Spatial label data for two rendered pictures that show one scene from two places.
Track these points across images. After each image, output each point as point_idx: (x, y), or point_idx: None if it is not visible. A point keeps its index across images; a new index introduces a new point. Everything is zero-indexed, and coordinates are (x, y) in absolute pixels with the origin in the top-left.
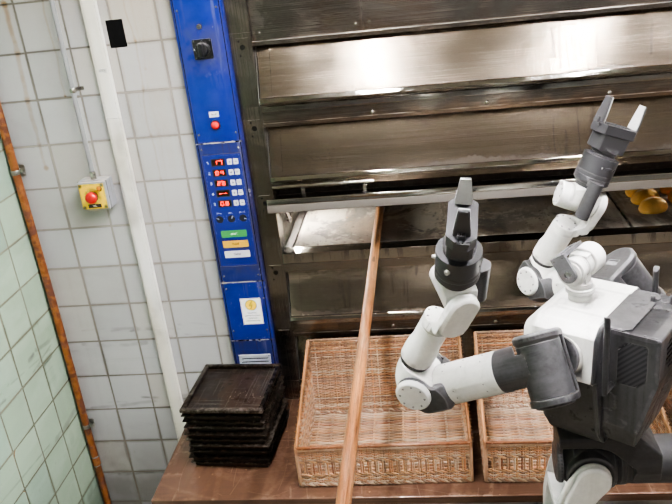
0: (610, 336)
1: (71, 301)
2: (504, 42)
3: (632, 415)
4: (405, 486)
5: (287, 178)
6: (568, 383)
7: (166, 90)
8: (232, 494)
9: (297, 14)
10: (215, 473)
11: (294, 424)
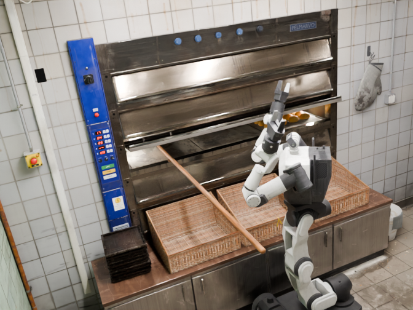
0: (313, 162)
1: (16, 221)
2: (216, 65)
3: (322, 189)
4: (215, 259)
5: (133, 135)
6: (309, 179)
7: (68, 101)
8: (141, 287)
9: (130, 59)
10: (126, 283)
11: (148, 252)
